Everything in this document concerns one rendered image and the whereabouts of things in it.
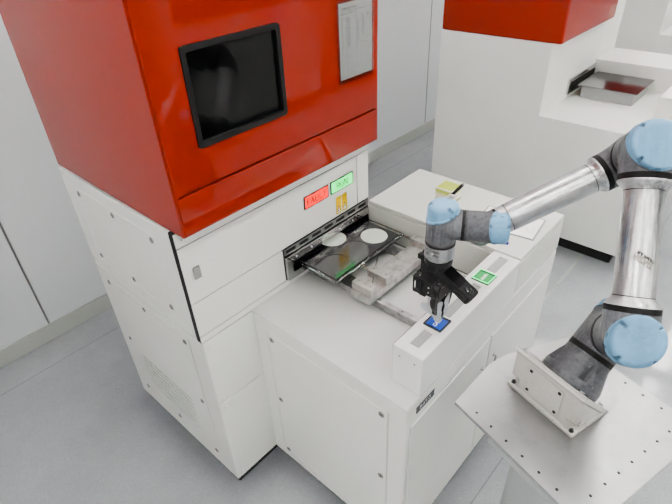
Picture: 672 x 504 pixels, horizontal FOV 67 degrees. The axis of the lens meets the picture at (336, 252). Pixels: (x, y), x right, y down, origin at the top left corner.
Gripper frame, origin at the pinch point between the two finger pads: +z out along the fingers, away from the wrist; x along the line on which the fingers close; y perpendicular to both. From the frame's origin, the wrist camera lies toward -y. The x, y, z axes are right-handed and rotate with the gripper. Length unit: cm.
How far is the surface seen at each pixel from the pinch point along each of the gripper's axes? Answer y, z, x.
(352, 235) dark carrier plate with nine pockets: 54, 8, -26
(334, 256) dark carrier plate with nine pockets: 50, 8, -12
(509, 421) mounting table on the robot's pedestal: -25.6, 16.1, 5.9
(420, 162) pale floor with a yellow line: 172, 98, -253
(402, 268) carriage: 28.9, 10.0, -23.2
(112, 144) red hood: 79, -44, 39
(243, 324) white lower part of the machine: 59, 19, 24
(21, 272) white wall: 207, 53, 51
